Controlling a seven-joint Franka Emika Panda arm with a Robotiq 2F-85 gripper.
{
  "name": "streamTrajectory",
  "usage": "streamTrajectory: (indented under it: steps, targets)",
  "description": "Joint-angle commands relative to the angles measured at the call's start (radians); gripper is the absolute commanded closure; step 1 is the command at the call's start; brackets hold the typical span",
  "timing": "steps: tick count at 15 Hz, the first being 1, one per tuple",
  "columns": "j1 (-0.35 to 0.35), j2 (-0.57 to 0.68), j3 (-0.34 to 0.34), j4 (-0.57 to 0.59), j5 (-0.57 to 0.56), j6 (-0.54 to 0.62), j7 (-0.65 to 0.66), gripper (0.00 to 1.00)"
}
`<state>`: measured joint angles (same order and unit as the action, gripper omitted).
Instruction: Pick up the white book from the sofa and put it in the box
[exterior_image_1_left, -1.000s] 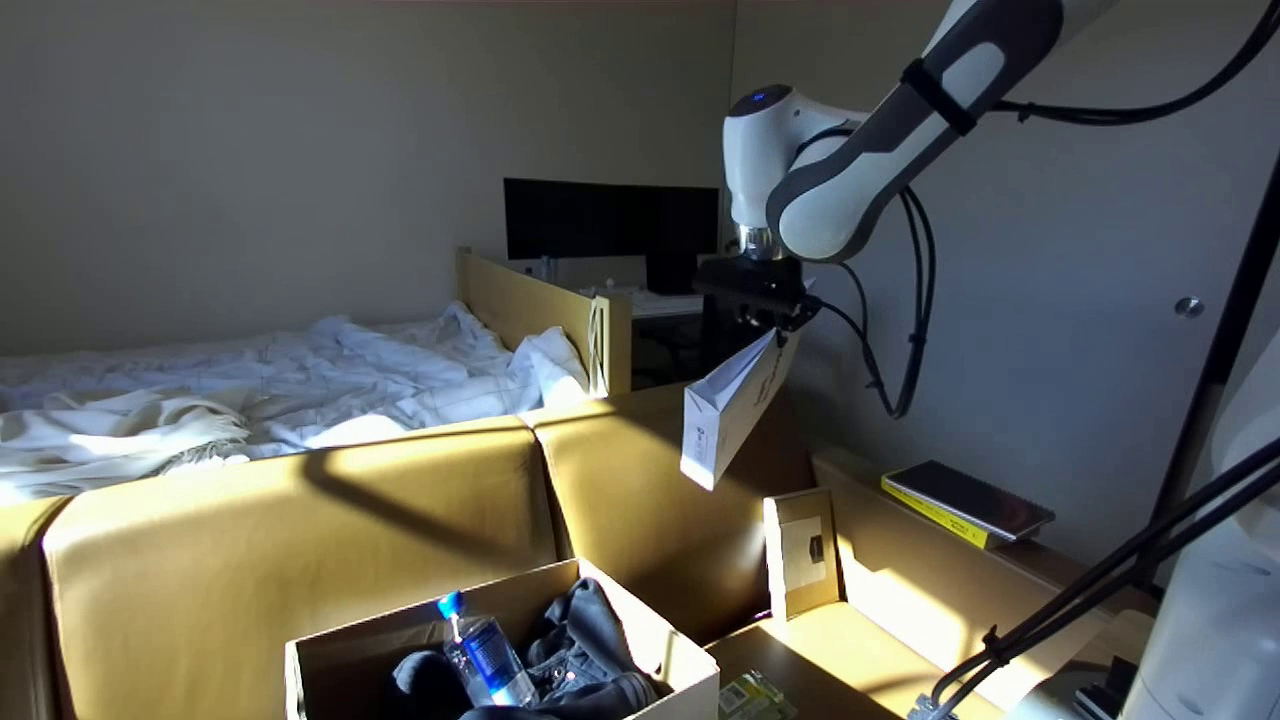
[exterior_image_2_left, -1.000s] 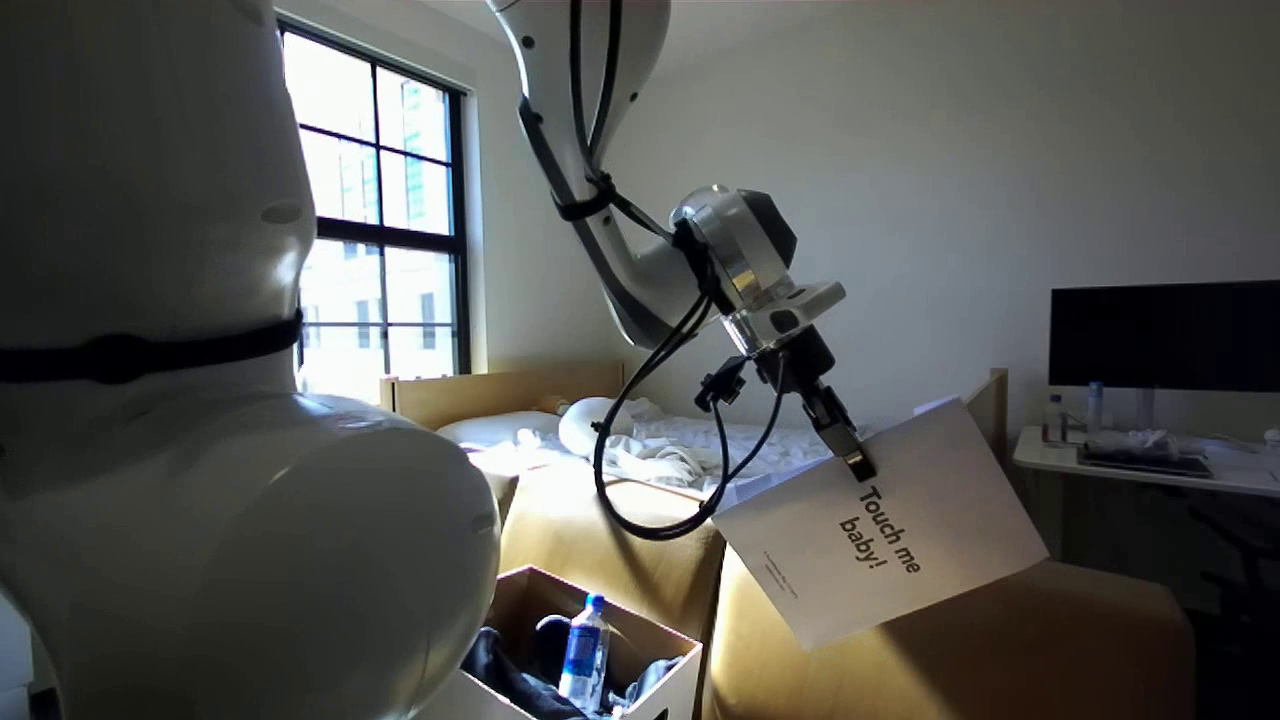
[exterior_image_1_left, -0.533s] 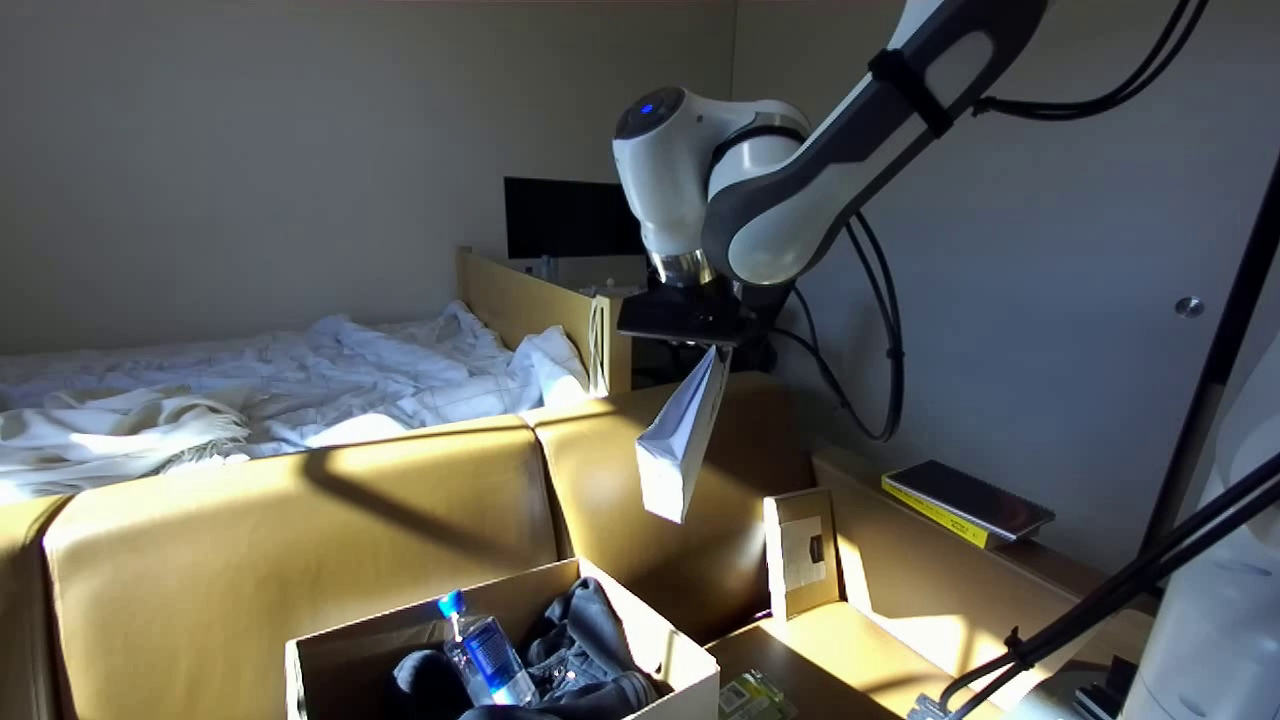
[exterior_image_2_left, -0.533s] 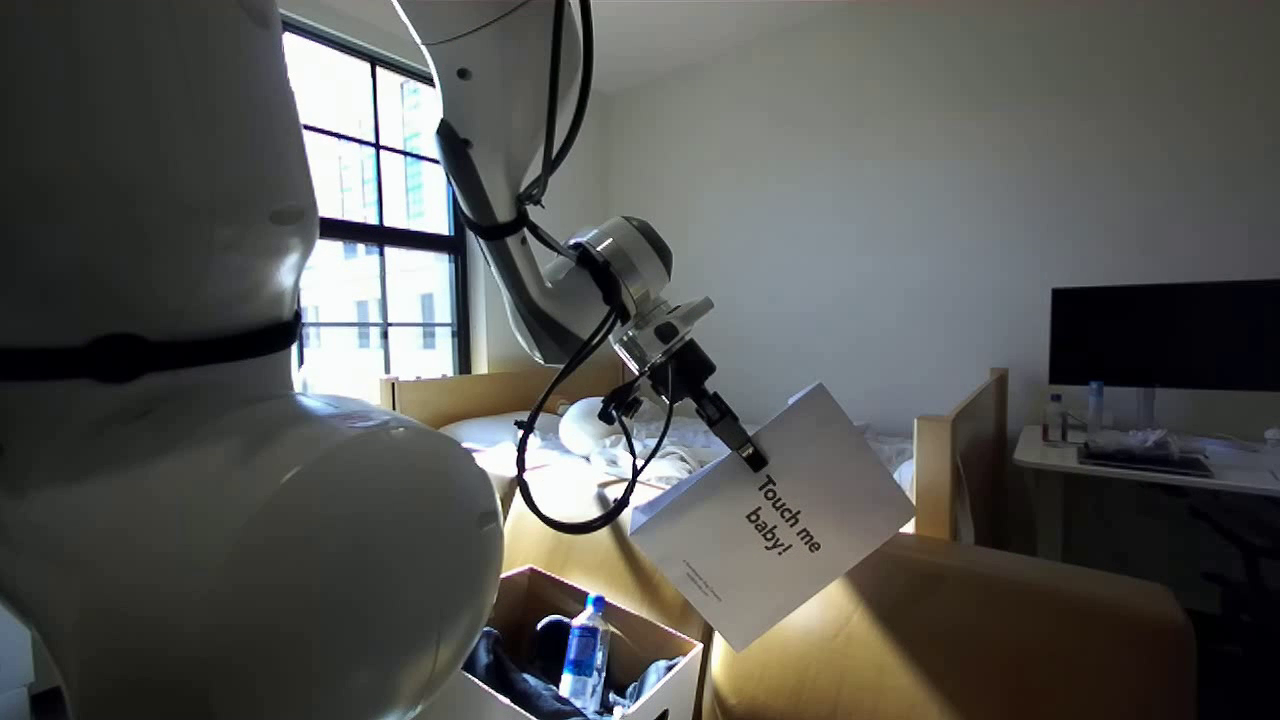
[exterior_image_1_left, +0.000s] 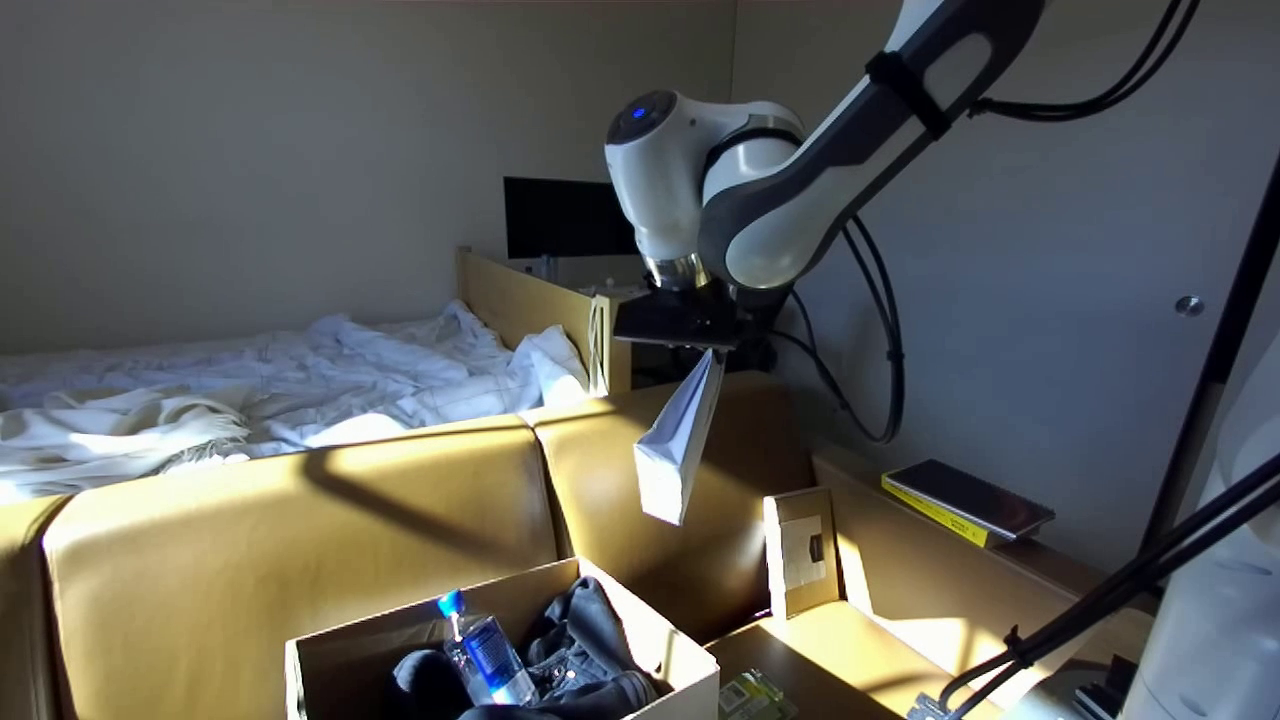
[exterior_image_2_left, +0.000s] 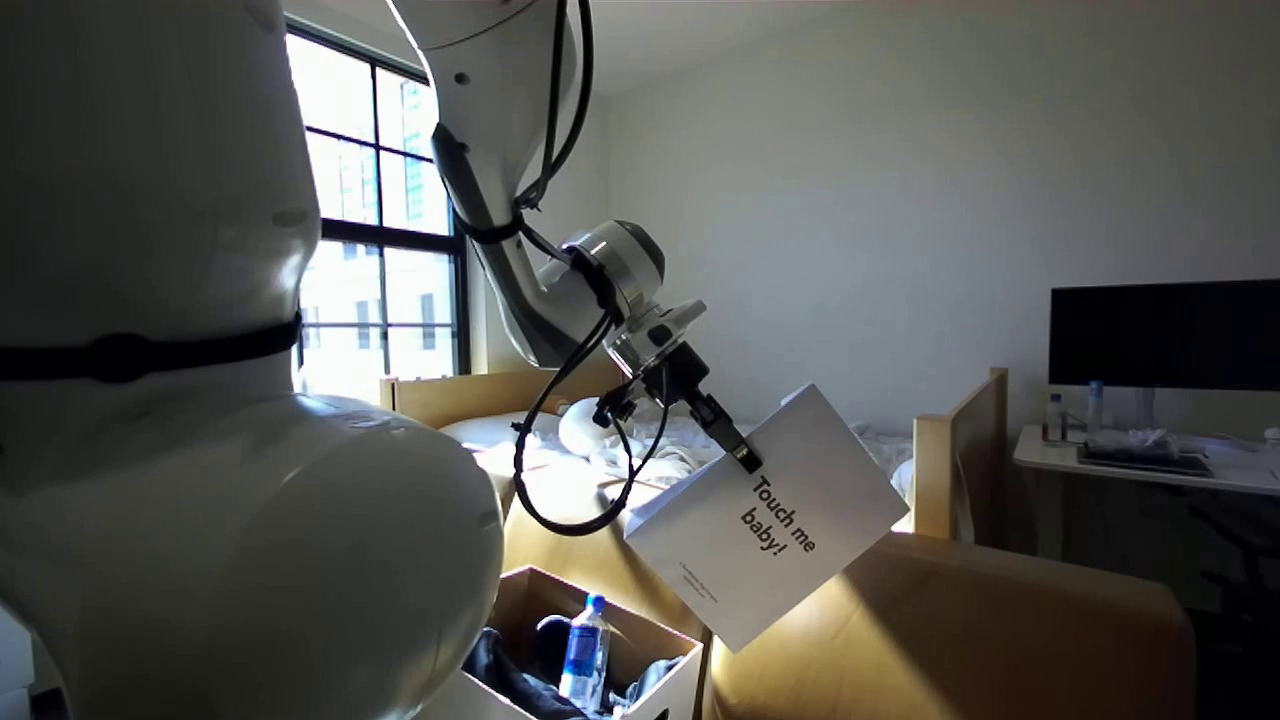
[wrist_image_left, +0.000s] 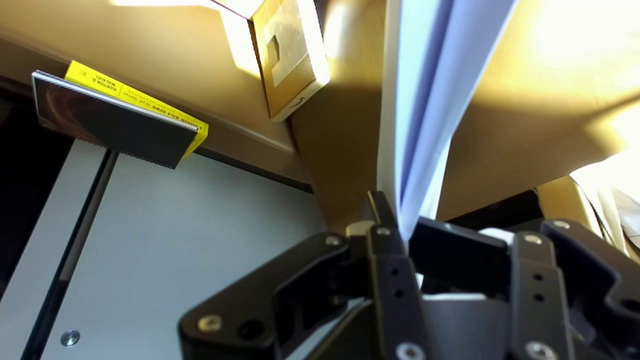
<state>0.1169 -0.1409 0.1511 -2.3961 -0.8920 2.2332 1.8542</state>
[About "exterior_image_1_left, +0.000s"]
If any clear water bottle blue label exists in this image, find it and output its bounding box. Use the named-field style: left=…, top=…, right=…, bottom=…
left=431, top=587, right=540, bottom=714

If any large cardboard box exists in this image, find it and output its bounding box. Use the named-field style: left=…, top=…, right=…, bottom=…
left=0, top=368, right=1159, bottom=720

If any dark clothing bundle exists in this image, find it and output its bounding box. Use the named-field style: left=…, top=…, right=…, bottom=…
left=382, top=574, right=664, bottom=720

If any open cardboard box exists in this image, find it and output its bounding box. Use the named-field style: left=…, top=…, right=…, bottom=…
left=278, top=558, right=723, bottom=720

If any black computer monitor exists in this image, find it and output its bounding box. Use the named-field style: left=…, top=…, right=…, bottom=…
left=500, top=173, right=649, bottom=266

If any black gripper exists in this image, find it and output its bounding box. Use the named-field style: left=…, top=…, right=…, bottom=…
left=611, top=284, right=753, bottom=375

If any black stand pole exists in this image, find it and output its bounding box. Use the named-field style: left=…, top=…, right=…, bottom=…
left=1139, top=155, right=1280, bottom=552

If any white paper sheet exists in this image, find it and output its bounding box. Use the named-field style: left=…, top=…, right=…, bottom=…
left=629, top=343, right=728, bottom=531

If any small green clear packet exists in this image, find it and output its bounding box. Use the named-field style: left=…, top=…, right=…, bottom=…
left=710, top=667, right=804, bottom=720

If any dark book with yellow edge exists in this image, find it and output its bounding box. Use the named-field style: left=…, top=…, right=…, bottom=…
left=877, top=456, right=1060, bottom=558

